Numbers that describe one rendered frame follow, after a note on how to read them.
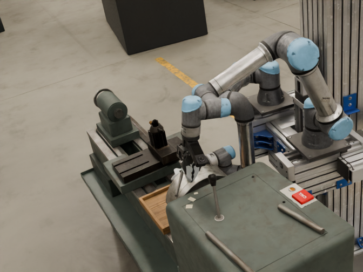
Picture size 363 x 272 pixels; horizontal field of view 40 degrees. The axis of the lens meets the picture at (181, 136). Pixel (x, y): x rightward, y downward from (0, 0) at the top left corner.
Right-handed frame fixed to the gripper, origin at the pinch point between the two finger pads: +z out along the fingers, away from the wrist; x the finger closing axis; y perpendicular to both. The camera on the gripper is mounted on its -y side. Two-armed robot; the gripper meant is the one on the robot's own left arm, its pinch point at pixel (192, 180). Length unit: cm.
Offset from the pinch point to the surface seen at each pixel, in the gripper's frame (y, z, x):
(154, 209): 44, 42, -3
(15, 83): 510, 132, -7
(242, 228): -31.4, 4.3, -4.3
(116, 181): 74, 40, 6
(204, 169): 12.1, 4.7, -13.2
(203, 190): -3.1, 4.3, -4.1
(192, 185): 6.9, 7.4, -4.0
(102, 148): 124, 45, -2
